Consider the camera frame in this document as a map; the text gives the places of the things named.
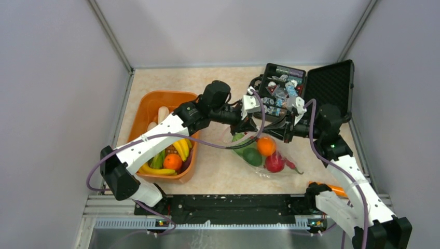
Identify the yellow banana bunch toy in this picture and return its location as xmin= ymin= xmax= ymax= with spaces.
xmin=173 ymin=139 xmax=192 ymax=162

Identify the red chili pepper toy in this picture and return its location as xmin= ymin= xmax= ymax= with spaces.
xmin=284 ymin=158 xmax=303 ymax=175

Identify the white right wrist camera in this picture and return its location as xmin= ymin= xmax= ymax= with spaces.
xmin=286 ymin=96 xmax=307 ymax=126

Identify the orange fruit toy back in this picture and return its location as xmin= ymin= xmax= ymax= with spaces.
xmin=257 ymin=136 xmax=277 ymax=157

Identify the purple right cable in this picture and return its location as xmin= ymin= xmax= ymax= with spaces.
xmin=304 ymin=99 xmax=370 ymax=249

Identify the green napa cabbage toy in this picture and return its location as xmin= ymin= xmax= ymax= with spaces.
xmin=232 ymin=133 xmax=257 ymax=157

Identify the red apple toy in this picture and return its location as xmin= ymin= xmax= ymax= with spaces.
xmin=264 ymin=153 xmax=285 ymax=173

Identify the orange fruit toy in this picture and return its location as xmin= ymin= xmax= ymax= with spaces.
xmin=162 ymin=154 xmax=183 ymax=171
xmin=257 ymin=136 xmax=277 ymax=157

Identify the orange plastic bin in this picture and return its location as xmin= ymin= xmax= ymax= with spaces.
xmin=127 ymin=91 xmax=199 ymax=184

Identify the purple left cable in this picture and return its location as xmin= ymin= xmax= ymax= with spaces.
xmin=86 ymin=89 xmax=266 ymax=236

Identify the yellow banana toy front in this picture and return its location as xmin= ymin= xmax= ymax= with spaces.
xmin=138 ymin=164 xmax=177 ymax=176

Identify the green lime toy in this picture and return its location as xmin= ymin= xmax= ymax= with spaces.
xmin=242 ymin=148 xmax=263 ymax=167

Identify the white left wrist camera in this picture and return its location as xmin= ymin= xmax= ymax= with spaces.
xmin=241 ymin=86 xmax=265 ymax=120

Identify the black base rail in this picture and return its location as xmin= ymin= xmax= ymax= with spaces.
xmin=156 ymin=194 xmax=315 ymax=225

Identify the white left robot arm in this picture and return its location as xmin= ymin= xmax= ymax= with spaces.
xmin=95 ymin=80 xmax=264 ymax=214

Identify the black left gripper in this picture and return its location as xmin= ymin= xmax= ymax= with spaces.
xmin=210 ymin=103 xmax=257 ymax=135

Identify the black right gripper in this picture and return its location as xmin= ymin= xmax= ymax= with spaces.
xmin=261 ymin=110 xmax=323 ymax=144

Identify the orange fruit toy front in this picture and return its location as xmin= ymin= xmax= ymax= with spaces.
xmin=162 ymin=154 xmax=183 ymax=171

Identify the black poker chip case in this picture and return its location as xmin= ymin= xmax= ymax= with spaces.
xmin=250 ymin=60 xmax=355 ymax=122

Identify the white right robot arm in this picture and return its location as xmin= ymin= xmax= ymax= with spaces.
xmin=263 ymin=100 xmax=413 ymax=248

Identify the clear zip top bag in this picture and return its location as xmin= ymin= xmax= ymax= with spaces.
xmin=222 ymin=132 xmax=304 ymax=178

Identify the orange carrot toy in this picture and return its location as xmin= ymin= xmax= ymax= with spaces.
xmin=308 ymin=181 xmax=348 ymax=198

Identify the purple cable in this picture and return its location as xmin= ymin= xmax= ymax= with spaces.
xmin=86 ymin=89 xmax=266 ymax=236
xmin=304 ymin=99 xmax=370 ymax=249

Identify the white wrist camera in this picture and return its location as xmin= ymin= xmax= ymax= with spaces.
xmin=241 ymin=86 xmax=265 ymax=120
xmin=286 ymin=96 xmax=307 ymax=126

